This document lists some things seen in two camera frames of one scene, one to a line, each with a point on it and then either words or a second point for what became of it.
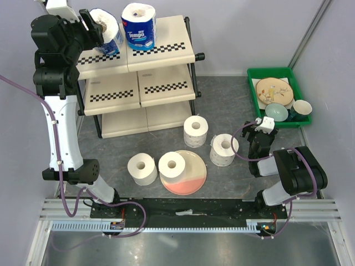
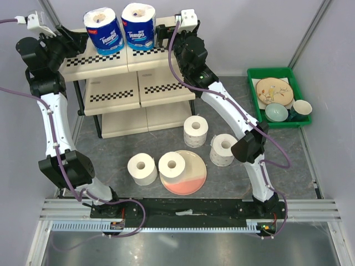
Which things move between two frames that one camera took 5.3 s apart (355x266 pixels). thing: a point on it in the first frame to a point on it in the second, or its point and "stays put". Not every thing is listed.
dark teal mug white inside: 300,107 stays put
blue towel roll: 113,37 stays put
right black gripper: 249,128 to 163,33
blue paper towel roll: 138,20 stays put
